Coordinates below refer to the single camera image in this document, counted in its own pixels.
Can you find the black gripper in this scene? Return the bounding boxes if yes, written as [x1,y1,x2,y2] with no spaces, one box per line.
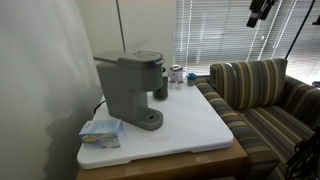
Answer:
[246,0,278,28]

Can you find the grey pod coffee maker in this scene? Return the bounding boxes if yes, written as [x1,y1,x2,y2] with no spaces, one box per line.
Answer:
[93,49,167,132]

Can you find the black slanted tripod pole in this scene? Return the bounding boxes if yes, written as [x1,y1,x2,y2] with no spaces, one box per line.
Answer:
[284,0,316,60]

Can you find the white window blinds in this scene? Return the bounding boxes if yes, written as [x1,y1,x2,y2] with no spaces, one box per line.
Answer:
[173,0,320,84]

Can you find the striped cushion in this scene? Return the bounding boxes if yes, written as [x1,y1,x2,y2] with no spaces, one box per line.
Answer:
[209,58,288,111]

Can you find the small glass jar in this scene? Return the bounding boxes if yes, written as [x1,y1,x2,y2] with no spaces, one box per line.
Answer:
[169,64,185,84]

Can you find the striped sofa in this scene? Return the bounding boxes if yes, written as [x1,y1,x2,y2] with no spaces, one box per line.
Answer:
[194,74,320,180]

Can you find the dark jar with black lid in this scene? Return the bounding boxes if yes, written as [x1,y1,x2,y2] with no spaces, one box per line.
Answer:
[152,67,170,101]

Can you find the white board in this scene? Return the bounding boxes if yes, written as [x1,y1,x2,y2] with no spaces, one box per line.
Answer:
[76,77,234,170]

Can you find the thin metal pole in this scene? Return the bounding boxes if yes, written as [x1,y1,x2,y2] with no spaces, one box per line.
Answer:
[115,0,127,53]

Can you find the black metal stand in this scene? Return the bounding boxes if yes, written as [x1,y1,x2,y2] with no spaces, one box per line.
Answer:
[284,128,320,180]

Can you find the wooden table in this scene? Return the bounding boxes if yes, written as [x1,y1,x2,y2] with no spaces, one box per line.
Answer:
[75,138,249,180]

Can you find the blue tea box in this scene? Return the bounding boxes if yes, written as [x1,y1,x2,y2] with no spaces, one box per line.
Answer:
[78,118,126,150]

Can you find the black power cord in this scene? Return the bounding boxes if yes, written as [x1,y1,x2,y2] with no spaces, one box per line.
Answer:
[93,99,107,116]

